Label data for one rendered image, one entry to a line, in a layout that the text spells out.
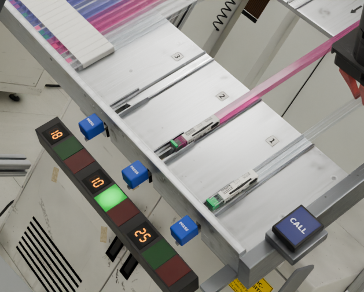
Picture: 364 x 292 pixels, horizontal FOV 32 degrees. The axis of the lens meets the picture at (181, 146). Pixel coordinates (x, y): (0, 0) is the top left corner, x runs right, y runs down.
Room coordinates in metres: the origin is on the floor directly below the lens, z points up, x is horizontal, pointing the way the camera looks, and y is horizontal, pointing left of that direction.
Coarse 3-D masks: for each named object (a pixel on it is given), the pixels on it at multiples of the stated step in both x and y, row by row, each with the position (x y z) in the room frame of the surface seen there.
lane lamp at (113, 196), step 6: (114, 186) 0.78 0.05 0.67; (102, 192) 0.77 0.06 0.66; (108, 192) 0.77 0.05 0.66; (114, 192) 0.77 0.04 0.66; (120, 192) 0.77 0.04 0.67; (96, 198) 0.76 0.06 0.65; (102, 198) 0.76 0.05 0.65; (108, 198) 0.76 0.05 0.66; (114, 198) 0.76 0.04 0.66; (120, 198) 0.77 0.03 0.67; (102, 204) 0.75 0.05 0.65; (108, 204) 0.76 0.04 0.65; (114, 204) 0.76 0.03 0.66
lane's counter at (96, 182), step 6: (90, 174) 0.79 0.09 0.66; (96, 174) 0.79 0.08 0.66; (102, 174) 0.79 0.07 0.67; (84, 180) 0.78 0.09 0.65; (90, 180) 0.78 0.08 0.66; (96, 180) 0.78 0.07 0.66; (102, 180) 0.79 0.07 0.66; (108, 180) 0.79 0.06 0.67; (90, 186) 0.78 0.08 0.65; (96, 186) 0.78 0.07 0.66; (102, 186) 0.78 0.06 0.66
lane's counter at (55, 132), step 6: (54, 126) 0.85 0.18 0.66; (60, 126) 0.85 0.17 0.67; (42, 132) 0.84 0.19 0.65; (48, 132) 0.84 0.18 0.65; (54, 132) 0.84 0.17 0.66; (60, 132) 0.84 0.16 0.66; (66, 132) 0.84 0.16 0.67; (48, 138) 0.83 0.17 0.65; (54, 138) 0.83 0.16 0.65; (60, 138) 0.83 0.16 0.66
